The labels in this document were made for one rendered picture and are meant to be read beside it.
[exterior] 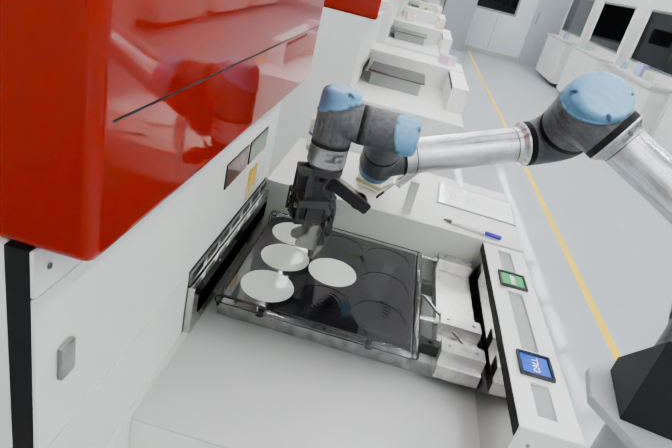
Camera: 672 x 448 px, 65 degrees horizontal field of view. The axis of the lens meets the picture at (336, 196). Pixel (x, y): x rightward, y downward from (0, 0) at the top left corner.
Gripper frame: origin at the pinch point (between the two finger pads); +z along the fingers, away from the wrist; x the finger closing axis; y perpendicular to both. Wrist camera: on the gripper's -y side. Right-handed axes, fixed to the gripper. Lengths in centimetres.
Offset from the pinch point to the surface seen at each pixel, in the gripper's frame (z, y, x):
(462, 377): 4.4, -18.4, 33.2
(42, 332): -22, 45, 46
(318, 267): 1.3, -0.1, 3.8
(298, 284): 1.3, 5.9, 9.4
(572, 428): -5, -22, 52
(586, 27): -32, -780, -727
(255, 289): 1.3, 14.6, 10.5
